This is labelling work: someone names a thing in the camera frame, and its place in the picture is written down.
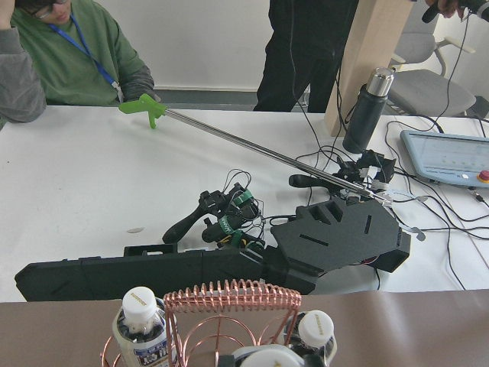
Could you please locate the person in green sweater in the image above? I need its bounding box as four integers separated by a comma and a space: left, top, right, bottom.
1, 1, 156, 123

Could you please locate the green handled reacher stick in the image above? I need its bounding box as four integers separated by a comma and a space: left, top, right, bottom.
118, 94, 392, 206

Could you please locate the blue teach pendant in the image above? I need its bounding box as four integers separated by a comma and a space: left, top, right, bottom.
400, 130, 488, 188

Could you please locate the copper wire bottle rack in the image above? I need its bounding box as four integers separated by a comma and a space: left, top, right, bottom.
101, 280, 302, 366

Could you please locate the black thermos bottle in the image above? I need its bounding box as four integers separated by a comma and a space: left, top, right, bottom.
342, 67, 394, 154

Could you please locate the wooden board upright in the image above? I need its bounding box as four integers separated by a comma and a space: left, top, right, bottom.
325, 0, 413, 136

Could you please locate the grey office chair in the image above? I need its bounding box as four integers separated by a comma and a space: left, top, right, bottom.
381, 0, 478, 118

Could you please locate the person in black clothes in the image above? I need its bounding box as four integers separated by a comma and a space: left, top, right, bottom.
254, 0, 358, 113

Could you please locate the tea bottle white cap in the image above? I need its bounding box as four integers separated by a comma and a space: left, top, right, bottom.
217, 344, 325, 367

